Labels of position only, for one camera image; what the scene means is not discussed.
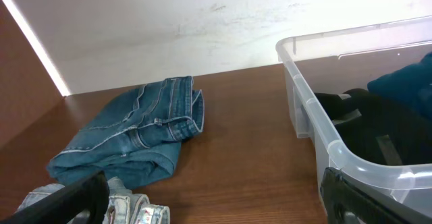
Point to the dark blue jeans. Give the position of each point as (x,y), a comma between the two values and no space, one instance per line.
(136,137)

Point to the blue garment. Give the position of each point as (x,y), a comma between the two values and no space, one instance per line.
(410,86)

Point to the black garment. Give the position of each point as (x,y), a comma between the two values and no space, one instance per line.
(379,130)

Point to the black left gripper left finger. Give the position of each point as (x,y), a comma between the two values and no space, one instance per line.
(84,201)

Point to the clear plastic storage container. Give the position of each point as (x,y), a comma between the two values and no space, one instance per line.
(336,61)

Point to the light blue folded jeans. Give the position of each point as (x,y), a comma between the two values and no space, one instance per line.
(124,207)

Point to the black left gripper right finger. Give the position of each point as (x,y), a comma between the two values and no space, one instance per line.
(346,201)

